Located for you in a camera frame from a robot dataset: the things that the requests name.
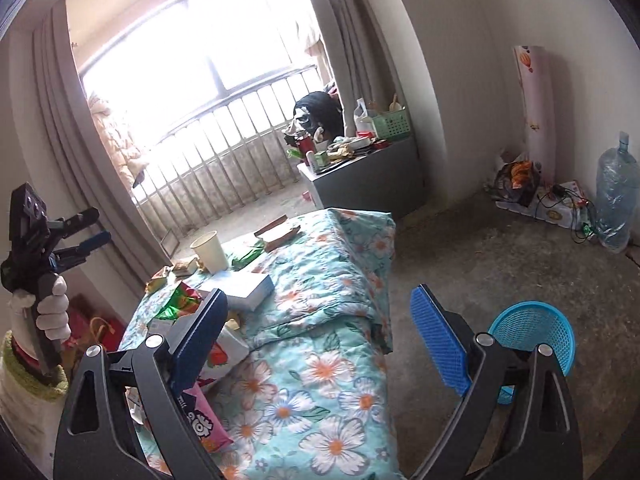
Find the green snack wrapper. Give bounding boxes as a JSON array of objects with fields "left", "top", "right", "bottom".
[{"left": 229, "top": 238, "right": 265, "bottom": 272}]

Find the grey curtain right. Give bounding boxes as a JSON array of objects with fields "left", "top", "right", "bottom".
[{"left": 310, "top": 0, "right": 401, "bottom": 134}]

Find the red thermos bottle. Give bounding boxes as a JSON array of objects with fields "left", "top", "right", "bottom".
[{"left": 295, "top": 130, "right": 316, "bottom": 165}]

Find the grey curtain left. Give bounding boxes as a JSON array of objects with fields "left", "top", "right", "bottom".
[{"left": 32, "top": 0, "right": 168, "bottom": 292}]

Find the large clear water jug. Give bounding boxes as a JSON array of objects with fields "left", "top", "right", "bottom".
[{"left": 596, "top": 131, "right": 639, "bottom": 254}]

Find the red green snack bag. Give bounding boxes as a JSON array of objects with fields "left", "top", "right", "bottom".
[{"left": 155, "top": 282, "right": 203, "bottom": 322}]

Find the white resealable pouch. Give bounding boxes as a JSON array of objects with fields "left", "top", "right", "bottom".
[{"left": 198, "top": 327, "right": 250, "bottom": 391}]

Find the red gift bag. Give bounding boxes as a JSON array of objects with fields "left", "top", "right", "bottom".
[{"left": 62, "top": 295, "right": 125, "bottom": 365}]

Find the white blue carton box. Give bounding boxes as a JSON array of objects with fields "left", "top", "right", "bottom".
[{"left": 196, "top": 271, "right": 274, "bottom": 312}]

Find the left white gloved hand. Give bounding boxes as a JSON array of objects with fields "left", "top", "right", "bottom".
[{"left": 9, "top": 275, "right": 70, "bottom": 350}]

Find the orange red snack bag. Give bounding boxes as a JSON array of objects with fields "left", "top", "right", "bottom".
[{"left": 254, "top": 214, "right": 300, "bottom": 252}]

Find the blue plastic laundry basket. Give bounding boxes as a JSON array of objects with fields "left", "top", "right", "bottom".
[{"left": 488, "top": 301, "right": 577, "bottom": 376}]

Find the gold snack wrapper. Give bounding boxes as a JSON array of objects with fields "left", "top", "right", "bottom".
[{"left": 145, "top": 266, "right": 172, "bottom": 296}]

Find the grey curtain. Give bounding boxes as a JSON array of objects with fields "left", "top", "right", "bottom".
[
  {"left": 310, "top": 0, "right": 401, "bottom": 134},
  {"left": 32, "top": 0, "right": 168, "bottom": 292}
]

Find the grey cabinet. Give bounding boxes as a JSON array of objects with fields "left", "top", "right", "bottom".
[{"left": 297, "top": 138, "right": 427, "bottom": 220}]

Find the metal balcony railing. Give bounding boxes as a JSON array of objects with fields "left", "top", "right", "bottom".
[{"left": 132, "top": 64, "right": 323, "bottom": 240}]

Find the green plastic basket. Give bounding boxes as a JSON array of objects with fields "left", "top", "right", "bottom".
[{"left": 371, "top": 107, "right": 411, "bottom": 142}]

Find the white paper cup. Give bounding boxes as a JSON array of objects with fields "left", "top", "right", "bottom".
[{"left": 190, "top": 231, "right": 229, "bottom": 274}]

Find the orange chips bag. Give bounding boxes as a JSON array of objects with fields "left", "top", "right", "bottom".
[{"left": 178, "top": 384, "right": 233, "bottom": 453}]

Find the floral rolled mat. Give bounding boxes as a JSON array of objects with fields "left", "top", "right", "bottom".
[{"left": 513, "top": 46, "right": 556, "bottom": 185}]

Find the floral quilt covered table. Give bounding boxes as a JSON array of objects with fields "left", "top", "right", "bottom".
[{"left": 117, "top": 206, "right": 407, "bottom": 480}]

